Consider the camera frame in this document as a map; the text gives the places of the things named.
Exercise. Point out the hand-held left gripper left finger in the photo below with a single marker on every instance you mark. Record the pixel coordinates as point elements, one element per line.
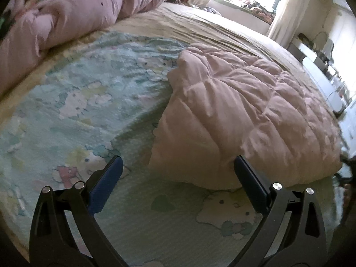
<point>107,183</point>

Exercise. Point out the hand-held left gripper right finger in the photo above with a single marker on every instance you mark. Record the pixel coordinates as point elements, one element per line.
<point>250,185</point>

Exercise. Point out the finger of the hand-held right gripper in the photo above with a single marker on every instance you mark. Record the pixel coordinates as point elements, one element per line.
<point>349,164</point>

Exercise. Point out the pink quilted blanket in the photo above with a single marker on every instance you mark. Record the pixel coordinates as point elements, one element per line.
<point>236,103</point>

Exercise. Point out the light blue printed blanket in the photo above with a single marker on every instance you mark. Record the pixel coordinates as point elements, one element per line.
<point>83,103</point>

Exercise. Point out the white desk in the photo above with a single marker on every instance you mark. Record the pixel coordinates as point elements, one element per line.
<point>314,58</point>

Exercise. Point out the beige bed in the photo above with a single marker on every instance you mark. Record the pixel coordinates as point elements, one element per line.
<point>222,30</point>

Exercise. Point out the pink rolled comforter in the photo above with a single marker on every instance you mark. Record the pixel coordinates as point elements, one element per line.
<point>69,19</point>

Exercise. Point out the windowsill clutter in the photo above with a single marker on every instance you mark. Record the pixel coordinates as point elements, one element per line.
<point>258,9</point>

